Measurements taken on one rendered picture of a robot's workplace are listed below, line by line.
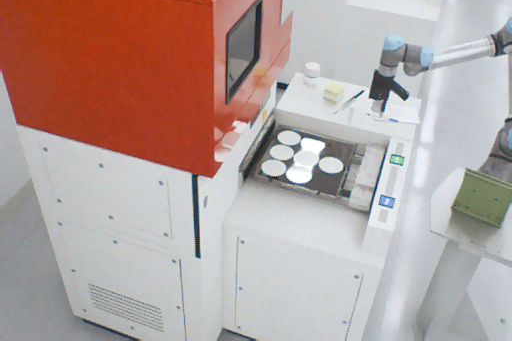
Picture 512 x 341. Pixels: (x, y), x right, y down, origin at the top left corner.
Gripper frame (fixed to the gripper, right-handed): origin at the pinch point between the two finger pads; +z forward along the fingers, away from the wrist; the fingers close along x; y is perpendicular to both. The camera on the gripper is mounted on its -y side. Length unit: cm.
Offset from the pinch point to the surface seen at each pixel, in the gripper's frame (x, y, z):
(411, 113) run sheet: -19.6, -12.1, 7.9
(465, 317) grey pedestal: 17, -60, 90
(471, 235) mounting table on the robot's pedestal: 32, -44, 25
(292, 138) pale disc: 9.5, 35.5, 15.7
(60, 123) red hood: 80, 99, -20
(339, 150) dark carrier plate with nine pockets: 10.0, 14.2, 15.9
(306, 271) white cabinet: 60, 13, 40
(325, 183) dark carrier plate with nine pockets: 32.9, 15.1, 16.7
